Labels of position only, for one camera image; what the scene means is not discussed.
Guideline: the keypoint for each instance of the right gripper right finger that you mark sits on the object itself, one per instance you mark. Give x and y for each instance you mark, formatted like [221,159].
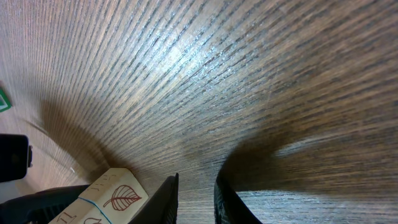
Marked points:
[229,208]

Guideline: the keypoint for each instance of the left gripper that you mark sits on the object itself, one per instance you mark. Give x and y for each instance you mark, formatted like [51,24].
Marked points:
[40,207]

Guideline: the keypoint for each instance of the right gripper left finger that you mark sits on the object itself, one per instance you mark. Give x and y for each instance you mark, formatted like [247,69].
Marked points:
[163,205]

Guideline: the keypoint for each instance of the red letter I block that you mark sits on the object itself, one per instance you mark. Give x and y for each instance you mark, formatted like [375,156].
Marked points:
[80,212]

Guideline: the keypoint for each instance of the red letter A block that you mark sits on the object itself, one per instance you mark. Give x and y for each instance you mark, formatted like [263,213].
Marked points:
[117,194]

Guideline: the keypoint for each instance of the white block green side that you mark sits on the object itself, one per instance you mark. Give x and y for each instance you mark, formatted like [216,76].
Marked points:
[5,102]

